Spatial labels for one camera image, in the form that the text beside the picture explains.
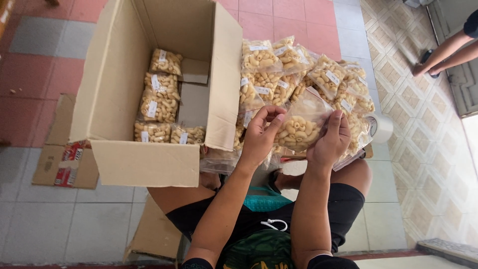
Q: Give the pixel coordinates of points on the clear macaroni snack packet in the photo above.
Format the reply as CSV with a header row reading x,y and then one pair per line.
x,y
166,61
152,132
158,108
188,135
162,83
298,129

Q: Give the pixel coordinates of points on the person's black shorts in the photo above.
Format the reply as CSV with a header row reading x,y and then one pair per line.
x,y
343,209

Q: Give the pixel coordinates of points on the red edged plastic bag pack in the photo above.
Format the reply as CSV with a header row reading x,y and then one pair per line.
x,y
347,161

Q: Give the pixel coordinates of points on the large brown cardboard box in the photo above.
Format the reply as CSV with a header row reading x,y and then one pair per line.
x,y
149,164

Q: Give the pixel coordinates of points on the flattened red printed carton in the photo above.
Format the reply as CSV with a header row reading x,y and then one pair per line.
x,y
69,164

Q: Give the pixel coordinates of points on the grey door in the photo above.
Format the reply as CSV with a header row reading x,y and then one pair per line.
x,y
459,86

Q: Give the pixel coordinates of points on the person's left hand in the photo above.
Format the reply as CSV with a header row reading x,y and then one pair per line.
x,y
257,142

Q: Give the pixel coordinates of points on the empty clear plastic bags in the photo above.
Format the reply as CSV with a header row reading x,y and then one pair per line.
x,y
218,162

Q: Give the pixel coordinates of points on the person's right hand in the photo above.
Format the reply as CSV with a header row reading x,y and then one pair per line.
x,y
330,145

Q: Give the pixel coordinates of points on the white tape roll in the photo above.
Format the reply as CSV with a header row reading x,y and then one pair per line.
x,y
381,129

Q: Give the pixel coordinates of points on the grey doormat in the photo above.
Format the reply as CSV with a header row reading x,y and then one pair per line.
x,y
448,250

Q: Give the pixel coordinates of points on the plain flat cardboard sheet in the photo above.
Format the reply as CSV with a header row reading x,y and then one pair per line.
x,y
157,235

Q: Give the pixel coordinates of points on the teal woven bag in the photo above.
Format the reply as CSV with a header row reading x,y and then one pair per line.
x,y
265,201

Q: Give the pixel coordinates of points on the person's green shirt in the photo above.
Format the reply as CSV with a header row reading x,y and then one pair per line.
x,y
257,250

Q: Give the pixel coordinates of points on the person's right leg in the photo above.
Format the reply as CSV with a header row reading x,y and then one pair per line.
x,y
351,173

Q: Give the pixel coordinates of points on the person's black sandal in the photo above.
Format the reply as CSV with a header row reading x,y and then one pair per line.
x,y
274,181

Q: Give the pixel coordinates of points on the heap of macaroni snack bags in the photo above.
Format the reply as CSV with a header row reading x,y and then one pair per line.
x,y
272,74

